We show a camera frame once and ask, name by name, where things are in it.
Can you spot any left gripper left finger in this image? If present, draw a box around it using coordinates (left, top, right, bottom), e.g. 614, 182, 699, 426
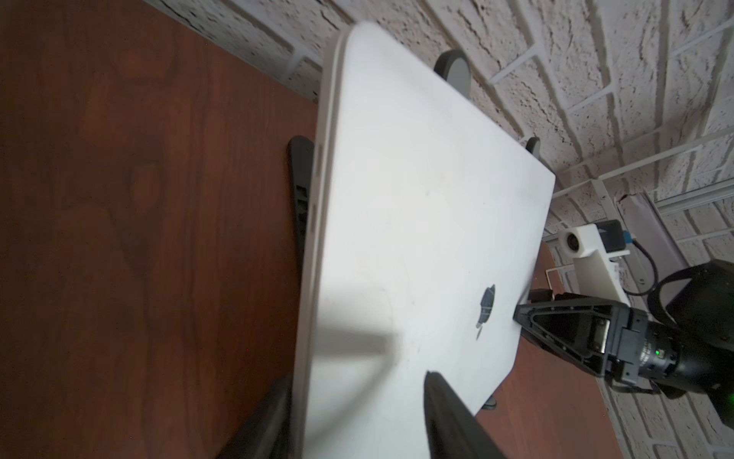
216, 375, 292, 459

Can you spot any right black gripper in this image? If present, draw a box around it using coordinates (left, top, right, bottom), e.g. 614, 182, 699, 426
513, 294, 649, 386

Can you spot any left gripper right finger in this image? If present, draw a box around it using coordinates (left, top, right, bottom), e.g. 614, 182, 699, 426
424, 372, 506, 459

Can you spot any silver laptop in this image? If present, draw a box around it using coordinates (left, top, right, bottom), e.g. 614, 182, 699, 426
291, 22, 555, 458

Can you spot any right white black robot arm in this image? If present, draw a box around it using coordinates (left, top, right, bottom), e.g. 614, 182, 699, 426
514, 260, 733, 426

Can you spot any dark grey laptop stand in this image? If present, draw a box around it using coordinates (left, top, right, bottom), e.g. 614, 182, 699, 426
289, 48, 554, 281

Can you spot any white wooden-top side shelf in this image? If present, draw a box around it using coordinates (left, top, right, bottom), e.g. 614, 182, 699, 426
544, 127, 733, 292

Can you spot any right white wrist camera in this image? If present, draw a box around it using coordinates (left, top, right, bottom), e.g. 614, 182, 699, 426
558, 224, 631, 306

